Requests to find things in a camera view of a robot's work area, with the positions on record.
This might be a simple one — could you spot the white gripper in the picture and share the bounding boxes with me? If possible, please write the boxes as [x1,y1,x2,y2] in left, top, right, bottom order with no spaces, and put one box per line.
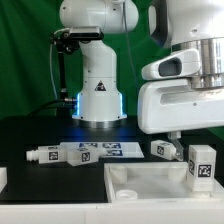
[137,79,224,161]

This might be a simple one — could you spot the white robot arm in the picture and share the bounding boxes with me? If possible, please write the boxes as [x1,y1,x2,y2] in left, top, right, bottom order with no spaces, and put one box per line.
[60,0,224,134]

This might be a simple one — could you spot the white front rail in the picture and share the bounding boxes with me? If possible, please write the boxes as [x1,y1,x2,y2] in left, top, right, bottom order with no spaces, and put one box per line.
[0,201,224,224]

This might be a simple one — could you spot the white left bracket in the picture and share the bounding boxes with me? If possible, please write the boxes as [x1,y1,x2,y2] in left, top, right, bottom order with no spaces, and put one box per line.
[0,167,7,193]

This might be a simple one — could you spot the white square tabletop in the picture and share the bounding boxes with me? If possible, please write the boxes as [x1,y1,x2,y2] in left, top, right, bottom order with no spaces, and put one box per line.
[104,162,224,203]

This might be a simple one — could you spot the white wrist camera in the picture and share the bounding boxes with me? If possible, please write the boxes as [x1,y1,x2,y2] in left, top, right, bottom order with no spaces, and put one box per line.
[142,48,201,80]

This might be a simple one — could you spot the green backdrop curtain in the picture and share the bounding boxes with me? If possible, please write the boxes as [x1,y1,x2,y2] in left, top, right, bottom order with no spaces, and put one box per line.
[0,0,224,141]

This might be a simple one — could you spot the black mounted camera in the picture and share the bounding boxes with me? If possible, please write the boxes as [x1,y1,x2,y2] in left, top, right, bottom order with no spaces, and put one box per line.
[49,26,104,54]

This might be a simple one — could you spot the fiducial marker sheet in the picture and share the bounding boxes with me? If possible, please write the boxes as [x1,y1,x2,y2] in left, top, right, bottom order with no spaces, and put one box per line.
[61,142,144,158]

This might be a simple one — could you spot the black cable bundle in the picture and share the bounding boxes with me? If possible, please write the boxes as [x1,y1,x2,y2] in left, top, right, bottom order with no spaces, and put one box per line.
[28,43,79,117]

